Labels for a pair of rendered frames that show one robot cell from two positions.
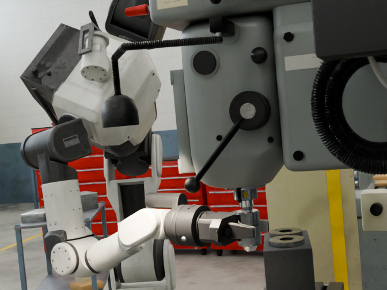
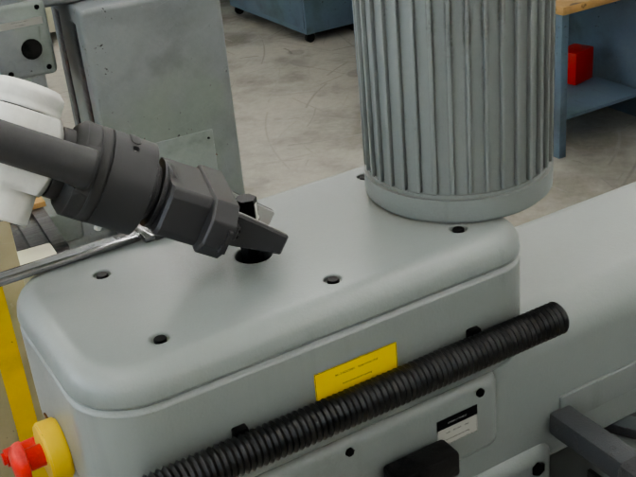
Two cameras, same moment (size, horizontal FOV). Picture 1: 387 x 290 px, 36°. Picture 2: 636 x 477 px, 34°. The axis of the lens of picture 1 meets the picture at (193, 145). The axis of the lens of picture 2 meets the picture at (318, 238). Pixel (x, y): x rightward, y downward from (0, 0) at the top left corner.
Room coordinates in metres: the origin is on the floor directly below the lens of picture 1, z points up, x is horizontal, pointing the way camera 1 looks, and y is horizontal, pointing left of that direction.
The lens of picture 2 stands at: (0.54, 0.51, 2.35)
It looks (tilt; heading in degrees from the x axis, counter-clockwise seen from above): 27 degrees down; 313
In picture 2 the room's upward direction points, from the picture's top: 6 degrees counter-clockwise
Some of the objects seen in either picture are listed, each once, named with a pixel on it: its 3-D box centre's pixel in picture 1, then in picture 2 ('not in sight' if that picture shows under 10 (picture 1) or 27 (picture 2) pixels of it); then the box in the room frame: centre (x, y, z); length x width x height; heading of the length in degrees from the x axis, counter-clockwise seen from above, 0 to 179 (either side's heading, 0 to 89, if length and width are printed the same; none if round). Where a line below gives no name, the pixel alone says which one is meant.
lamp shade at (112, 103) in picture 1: (119, 110); not in sight; (1.18, 0.14, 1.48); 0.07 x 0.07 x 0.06
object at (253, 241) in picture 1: (249, 229); not in sight; (1.20, -0.09, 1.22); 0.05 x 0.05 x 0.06
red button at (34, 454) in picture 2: not in sight; (28, 459); (1.28, 0.15, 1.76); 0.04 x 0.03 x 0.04; 161
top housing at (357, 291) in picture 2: not in sight; (275, 318); (1.19, -0.11, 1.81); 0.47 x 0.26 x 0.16; 71
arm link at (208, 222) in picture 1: (211, 227); not in sight; (1.25, -0.02, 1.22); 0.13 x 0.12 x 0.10; 144
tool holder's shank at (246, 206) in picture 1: (244, 183); not in sight; (1.20, -0.09, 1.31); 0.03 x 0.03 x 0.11
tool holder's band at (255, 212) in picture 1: (247, 213); not in sight; (1.20, -0.09, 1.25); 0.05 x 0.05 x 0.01
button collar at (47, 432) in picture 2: not in sight; (53, 450); (1.27, 0.12, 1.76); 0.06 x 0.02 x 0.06; 161
